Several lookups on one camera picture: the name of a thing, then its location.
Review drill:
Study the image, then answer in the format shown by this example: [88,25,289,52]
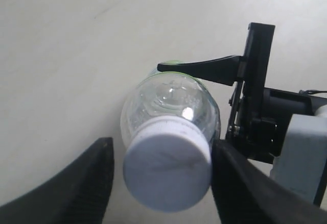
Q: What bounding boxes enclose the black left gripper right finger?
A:
[211,140,326,223]

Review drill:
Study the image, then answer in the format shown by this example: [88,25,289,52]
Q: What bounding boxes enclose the clear plastic drink bottle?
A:
[120,68,221,146]

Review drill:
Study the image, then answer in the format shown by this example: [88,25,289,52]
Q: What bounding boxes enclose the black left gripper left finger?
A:
[1,137,114,223]

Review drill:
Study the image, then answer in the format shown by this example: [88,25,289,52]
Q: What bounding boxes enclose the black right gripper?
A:
[157,22,326,164]

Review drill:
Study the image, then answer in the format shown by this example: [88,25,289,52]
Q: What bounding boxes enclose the white bottle cap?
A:
[123,116,212,212]

